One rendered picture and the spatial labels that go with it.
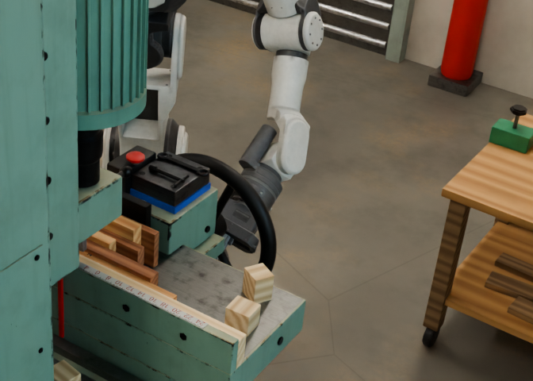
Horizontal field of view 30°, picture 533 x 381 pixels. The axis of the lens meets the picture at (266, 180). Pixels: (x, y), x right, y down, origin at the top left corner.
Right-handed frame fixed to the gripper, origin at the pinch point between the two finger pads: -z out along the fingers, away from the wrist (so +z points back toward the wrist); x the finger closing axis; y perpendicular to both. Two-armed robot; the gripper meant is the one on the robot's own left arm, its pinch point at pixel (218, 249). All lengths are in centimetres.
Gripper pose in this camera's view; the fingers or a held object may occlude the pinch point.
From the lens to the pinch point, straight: 193.6
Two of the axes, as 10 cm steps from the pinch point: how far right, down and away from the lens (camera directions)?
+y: 0.8, -4.0, -9.1
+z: 5.0, -7.8, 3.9
